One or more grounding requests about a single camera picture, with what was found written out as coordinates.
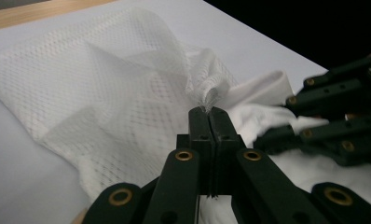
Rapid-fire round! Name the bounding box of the white mesh laundry bag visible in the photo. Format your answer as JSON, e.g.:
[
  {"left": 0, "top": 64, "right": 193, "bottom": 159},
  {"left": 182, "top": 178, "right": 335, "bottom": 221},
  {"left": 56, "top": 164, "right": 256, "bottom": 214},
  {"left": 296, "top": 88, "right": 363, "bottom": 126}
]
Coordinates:
[{"left": 0, "top": 7, "right": 238, "bottom": 202}]

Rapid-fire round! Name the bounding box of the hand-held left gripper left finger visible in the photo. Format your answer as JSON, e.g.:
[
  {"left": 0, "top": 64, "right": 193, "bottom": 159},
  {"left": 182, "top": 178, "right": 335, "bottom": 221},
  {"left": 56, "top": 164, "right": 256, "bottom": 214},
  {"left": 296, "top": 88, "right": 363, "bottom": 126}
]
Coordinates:
[{"left": 175, "top": 105, "right": 213, "bottom": 198}]

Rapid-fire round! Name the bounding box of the wooden table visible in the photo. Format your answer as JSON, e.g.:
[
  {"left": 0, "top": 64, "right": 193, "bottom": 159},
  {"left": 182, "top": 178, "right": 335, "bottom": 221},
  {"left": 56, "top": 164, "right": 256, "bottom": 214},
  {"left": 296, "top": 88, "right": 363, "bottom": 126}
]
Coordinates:
[{"left": 0, "top": 0, "right": 117, "bottom": 33}]

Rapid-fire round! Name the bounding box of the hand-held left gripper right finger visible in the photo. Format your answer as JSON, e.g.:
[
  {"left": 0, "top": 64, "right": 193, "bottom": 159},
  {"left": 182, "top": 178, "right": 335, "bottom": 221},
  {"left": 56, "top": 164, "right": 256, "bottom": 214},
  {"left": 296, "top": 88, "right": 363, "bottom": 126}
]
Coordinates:
[{"left": 209, "top": 105, "right": 247, "bottom": 198}]

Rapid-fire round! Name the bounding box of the white mesh cloth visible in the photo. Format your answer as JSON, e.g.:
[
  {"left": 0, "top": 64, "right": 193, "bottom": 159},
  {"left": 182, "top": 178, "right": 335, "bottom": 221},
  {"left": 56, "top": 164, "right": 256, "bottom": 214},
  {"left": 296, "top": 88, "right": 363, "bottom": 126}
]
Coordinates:
[{"left": 0, "top": 0, "right": 371, "bottom": 224}]

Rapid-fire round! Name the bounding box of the white garment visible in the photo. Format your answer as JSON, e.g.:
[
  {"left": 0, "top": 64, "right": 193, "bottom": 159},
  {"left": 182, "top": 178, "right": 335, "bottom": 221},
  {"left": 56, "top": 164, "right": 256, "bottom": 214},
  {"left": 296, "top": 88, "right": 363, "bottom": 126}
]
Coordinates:
[{"left": 199, "top": 70, "right": 371, "bottom": 224}]

